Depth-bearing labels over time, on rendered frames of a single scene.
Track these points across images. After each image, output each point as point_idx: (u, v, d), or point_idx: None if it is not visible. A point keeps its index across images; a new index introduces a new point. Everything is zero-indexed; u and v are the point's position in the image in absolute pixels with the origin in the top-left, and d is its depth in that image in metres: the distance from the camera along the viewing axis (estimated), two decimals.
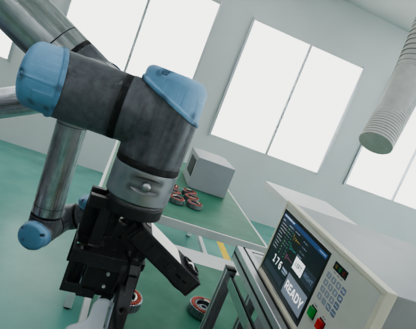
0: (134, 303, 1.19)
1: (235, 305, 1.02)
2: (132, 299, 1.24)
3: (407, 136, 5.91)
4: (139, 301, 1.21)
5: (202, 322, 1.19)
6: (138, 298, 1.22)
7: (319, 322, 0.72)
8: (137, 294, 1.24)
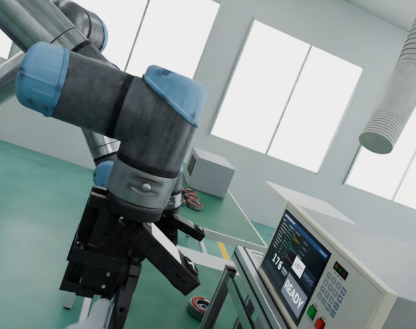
0: None
1: (235, 305, 1.02)
2: None
3: (407, 136, 5.91)
4: None
5: (202, 322, 1.19)
6: None
7: (319, 322, 0.72)
8: None
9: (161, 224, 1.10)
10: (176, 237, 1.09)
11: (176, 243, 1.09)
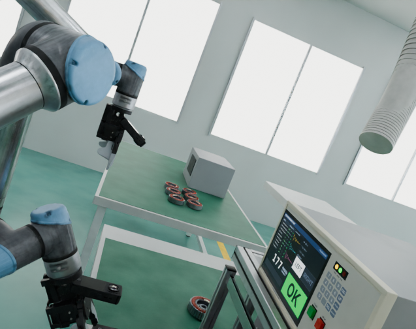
0: None
1: (235, 305, 1.02)
2: None
3: (407, 136, 5.91)
4: None
5: (202, 322, 1.19)
6: None
7: (319, 322, 0.72)
8: None
9: (112, 121, 1.30)
10: (121, 134, 1.29)
11: (120, 138, 1.28)
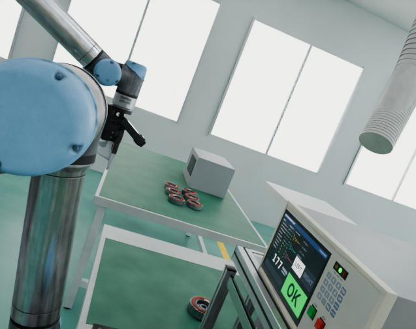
0: None
1: (235, 305, 1.02)
2: None
3: (407, 136, 5.91)
4: None
5: (202, 322, 1.19)
6: None
7: (319, 322, 0.72)
8: None
9: (112, 121, 1.30)
10: (121, 134, 1.29)
11: (120, 138, 1.28)
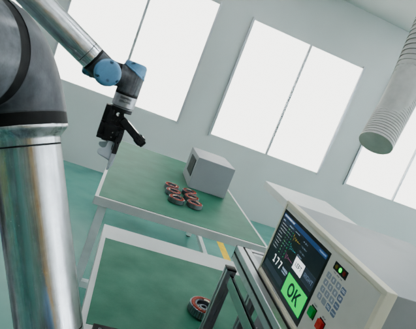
0: None
1: (235, 305, 1.02)
2: None
3: (407, 136, 5.91)
4: None
5: (202, 322, 1.19)
6: None
7: (319, 322, 0.72)
8: None
9: (112, 121, 1.30)
10: (121, 134, 1.29)
11: (120, 138, 1.28)
